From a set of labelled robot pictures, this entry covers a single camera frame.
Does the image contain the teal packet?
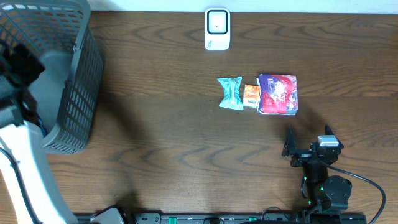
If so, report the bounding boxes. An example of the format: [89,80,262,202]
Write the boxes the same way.
[218,77,244,111]

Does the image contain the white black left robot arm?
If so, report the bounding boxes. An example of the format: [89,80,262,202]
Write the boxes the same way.
[1,41,128,223]

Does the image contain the purple red tissue pack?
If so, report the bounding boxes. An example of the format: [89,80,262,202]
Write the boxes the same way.
[257,74,299,116]

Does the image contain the orange tissue pocket pack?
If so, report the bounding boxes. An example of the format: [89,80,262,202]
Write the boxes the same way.
[243,84,261,108]

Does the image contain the white barcode scanner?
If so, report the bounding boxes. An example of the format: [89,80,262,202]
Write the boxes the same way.
[204,8,231,50]

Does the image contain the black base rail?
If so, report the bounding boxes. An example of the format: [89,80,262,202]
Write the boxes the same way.
[122,212,366,224]

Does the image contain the blue snack bar wrapper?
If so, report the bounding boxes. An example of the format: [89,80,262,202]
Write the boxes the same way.
[38,119,48,137]

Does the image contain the dark grey plastic basket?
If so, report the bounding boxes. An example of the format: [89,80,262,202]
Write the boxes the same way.
[1,0,104,154]

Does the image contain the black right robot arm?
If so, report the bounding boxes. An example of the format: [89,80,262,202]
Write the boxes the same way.
[282,125,352,212]

